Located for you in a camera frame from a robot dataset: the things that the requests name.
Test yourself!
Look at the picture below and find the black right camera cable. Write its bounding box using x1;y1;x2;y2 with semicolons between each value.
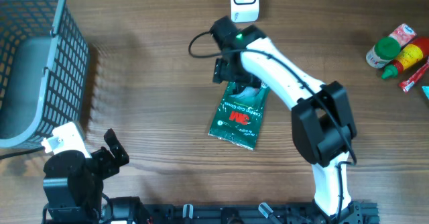
187;31;358;218

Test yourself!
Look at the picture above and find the light teal small packet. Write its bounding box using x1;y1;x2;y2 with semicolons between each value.
422;86;429;99

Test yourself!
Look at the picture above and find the red stick sachet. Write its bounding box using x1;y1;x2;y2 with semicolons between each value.
399;60;428;93

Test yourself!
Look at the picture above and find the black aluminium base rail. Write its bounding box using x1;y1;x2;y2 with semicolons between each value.
144;201;381;224

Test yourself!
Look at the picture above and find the grey plastic mesh basket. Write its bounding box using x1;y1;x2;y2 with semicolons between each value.
1;0;90;149

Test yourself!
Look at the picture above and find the green foil snack bag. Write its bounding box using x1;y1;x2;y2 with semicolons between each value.
208;82;270;151

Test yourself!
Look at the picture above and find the black left camera cable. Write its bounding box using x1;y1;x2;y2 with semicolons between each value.
0;146;46;161

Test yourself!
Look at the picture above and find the red white tissue packet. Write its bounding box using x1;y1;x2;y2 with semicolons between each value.
389;23;417;48

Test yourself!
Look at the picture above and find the white barcode scanner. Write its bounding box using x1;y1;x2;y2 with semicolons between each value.
231;0;259;23

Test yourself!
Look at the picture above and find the red sauce bottle green cap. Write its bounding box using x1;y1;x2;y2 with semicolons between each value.
381;37;428;80

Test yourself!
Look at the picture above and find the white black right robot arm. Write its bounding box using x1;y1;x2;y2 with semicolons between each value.
209;17;357;223

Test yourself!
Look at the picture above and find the black camera cable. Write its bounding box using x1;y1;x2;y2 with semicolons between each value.
187;31;358;218
0;146;46;161

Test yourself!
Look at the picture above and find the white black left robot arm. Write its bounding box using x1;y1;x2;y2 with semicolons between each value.
42;129;153;224

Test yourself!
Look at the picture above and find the green lid clear jar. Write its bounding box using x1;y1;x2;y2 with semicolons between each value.
365;37;401;68

